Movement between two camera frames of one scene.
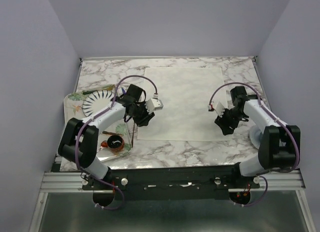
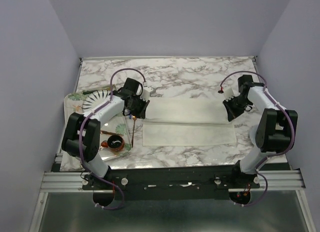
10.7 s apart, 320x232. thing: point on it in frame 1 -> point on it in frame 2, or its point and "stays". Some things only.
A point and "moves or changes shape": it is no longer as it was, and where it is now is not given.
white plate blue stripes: x=94 y=101 stays
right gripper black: x=221 y=122 -> x=231 y=113
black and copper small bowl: x=115 y=143 stays
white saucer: x=254 y=135 stays
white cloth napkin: x=184 y=92 moves or changes shape
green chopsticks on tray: x=107 y=87 stays
